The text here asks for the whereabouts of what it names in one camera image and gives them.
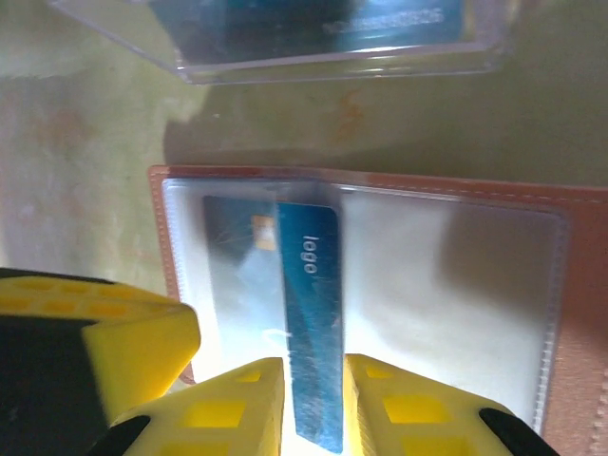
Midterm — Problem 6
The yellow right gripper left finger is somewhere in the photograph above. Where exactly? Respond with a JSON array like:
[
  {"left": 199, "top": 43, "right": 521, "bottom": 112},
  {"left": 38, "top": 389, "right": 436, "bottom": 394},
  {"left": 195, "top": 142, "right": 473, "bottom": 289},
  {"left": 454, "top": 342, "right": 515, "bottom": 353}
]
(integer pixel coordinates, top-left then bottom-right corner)
[{"left": 92, "top": 355, "right": 287, "bottom": 456}]

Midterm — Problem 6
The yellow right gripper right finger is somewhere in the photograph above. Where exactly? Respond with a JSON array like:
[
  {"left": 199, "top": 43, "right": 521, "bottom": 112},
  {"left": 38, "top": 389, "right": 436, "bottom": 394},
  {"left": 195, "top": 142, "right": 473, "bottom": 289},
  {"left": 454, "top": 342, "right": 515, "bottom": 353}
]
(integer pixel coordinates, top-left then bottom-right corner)
[{"left": 341, "top": 353, "right": 564, "bottom": 456}]

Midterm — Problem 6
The blue VIP credit card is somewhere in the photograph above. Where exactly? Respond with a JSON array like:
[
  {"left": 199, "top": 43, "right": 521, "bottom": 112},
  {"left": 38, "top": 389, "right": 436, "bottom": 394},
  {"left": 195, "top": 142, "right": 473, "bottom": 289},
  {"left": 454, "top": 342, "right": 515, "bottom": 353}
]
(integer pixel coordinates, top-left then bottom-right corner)
[
  {"left": 202, "top": 194, "right": 346, "bottom": 455},
  {"left": 151, "top": 0, "right": 469, "bottom": 66}
]

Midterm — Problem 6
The pink leather card holder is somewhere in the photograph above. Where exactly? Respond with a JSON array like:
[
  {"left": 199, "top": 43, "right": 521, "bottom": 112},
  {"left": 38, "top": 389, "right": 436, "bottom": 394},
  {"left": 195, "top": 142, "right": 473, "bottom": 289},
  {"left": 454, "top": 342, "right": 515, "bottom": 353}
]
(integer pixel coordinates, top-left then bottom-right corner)
[{"left": 147, "top": 163, "right": 608, "bottom": 456}]

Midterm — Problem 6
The clear plastic box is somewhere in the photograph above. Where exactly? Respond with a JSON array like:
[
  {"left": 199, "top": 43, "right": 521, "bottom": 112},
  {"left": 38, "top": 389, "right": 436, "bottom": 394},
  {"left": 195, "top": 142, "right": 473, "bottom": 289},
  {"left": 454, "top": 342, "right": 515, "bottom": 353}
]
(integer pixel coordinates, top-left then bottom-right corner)
[{"left": 47, "top": 0, "right": 507, "bottom": 86}]

